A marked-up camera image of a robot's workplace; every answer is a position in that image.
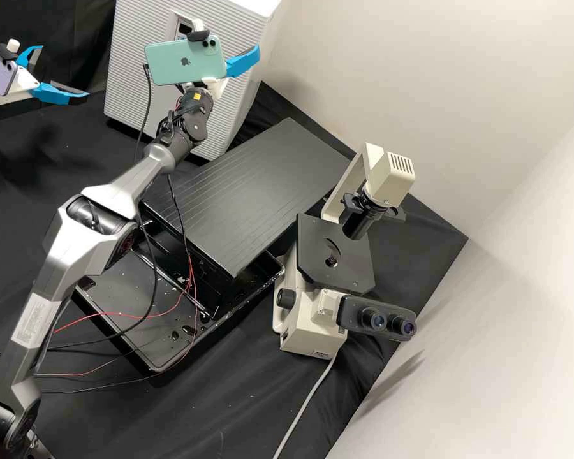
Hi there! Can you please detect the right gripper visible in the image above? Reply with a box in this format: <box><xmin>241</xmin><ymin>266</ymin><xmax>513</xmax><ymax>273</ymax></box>
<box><xmin>202</xmin><ymin>45</ymin><xmax>261</xmax><ymax>100</ymax></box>

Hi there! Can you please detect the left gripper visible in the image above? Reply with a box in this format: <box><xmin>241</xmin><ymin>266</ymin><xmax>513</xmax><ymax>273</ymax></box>
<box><xmin>0</xmin><ymin>45</ymin><xmax>91</xmax><ymax>108</ymax></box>

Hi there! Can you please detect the white incubator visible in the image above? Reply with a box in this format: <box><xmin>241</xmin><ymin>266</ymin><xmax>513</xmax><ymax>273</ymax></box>
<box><xmin>116</xmin><ymin>0</ymin><xmax>284</xmax><ymax>126</ymax></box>

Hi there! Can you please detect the black platform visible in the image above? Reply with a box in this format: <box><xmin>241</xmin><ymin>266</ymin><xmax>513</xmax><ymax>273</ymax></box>
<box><xmin>138</xmin><ymin>117</ymin><xmax>358</xmax><ymax>282</ymax></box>

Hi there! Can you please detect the black tray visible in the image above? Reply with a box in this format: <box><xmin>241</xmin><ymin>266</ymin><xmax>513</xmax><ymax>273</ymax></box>
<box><xmin>71</xmin><ymin>217</ymin><xmax>286</xmax><ymax>374</ymax></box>

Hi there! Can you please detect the cream microscope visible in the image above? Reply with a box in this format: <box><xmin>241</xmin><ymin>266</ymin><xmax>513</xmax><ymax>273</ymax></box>
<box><xmin>272</xmin><ymin>142</ymin><xmax>418</xmax><ymax>358</ymax></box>

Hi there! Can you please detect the right wrist camera phone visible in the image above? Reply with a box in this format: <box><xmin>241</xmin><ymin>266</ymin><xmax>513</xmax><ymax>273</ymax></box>
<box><xmin>143</xmin><ymin>17</ymin><xmax>230</xmax><ymax>92</ymax></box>

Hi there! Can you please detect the black cable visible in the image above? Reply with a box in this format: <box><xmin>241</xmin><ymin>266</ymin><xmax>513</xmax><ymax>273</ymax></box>
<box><xmin>133</xmin><ymin>61</ymin><xmax>156</xmax><ymax>157</ymax></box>

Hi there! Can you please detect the grey cable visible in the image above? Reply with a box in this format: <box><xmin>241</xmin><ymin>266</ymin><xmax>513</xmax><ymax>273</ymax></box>
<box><xmin>271</xmin><ymin>353</ymin><xmax>341</xmax><ymax>459</ymax></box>

